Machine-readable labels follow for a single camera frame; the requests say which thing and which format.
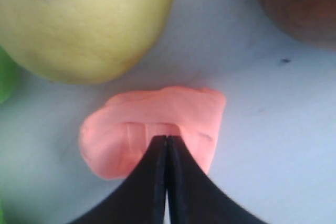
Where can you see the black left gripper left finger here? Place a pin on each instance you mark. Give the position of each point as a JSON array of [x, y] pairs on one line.
[[141, 196]]

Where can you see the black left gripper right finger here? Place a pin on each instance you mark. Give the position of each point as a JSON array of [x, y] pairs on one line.
[[193, 197]]

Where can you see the orange clay lump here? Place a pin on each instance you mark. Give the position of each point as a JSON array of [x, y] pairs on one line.
[[113, 139]]

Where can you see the yellow lemon with sticker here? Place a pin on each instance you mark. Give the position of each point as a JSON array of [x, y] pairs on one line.
[[81, 41]]

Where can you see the green bone dog toy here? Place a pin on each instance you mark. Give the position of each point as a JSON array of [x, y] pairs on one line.
[[9, 77]]

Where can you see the brown wooden cup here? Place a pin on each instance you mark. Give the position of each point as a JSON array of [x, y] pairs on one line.
[[309, 21]]

